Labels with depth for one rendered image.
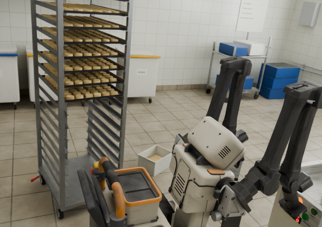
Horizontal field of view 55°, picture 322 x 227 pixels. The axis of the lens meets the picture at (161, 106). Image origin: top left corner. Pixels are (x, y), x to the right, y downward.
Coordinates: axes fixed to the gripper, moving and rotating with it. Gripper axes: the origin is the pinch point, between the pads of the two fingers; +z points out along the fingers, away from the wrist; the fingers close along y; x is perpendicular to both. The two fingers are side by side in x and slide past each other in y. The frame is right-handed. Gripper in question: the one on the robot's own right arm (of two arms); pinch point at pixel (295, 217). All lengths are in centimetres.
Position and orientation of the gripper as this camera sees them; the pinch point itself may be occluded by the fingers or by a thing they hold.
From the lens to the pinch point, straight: 157.8
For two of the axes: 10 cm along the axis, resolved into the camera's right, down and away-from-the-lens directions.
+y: -3.8, -3.5, 8.6
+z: 3.4, 8.1, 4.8
